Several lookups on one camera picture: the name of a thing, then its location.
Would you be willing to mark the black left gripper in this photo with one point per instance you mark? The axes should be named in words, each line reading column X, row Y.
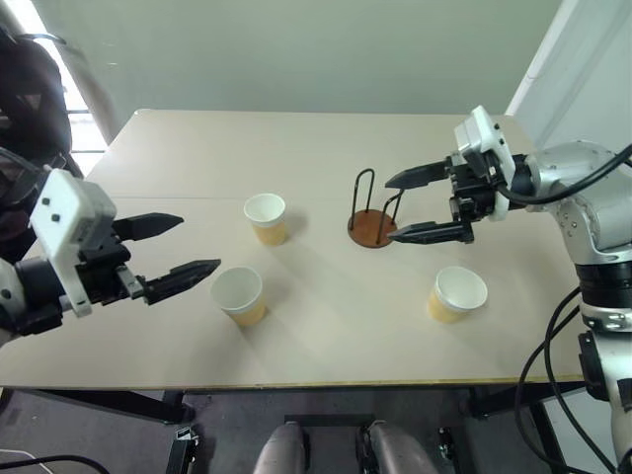
column 103, row 276

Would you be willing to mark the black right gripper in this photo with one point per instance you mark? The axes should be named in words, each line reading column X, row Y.
column 474, row 197

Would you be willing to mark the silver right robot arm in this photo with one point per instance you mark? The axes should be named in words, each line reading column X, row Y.
column 607, row 217

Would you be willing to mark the yellow paper cup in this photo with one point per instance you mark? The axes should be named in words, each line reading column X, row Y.
column 269, row 222
column 454, row 301
column 242, row 301

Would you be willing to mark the dark bulky background object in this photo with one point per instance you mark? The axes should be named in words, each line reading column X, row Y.
column 34, row 108

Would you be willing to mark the white partition panel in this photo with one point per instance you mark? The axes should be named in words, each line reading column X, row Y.
column 573, row 64

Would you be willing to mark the dark rounded grey shape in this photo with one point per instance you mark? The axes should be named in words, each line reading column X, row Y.
column 281, row 451
column 400, row 451

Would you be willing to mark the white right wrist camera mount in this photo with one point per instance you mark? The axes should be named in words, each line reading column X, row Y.
column 481, row 133

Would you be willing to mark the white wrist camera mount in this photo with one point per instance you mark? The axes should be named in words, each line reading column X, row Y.
column 69, row 217
column 481, row 133

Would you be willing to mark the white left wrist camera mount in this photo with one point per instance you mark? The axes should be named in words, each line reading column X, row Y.
column 69, row 217

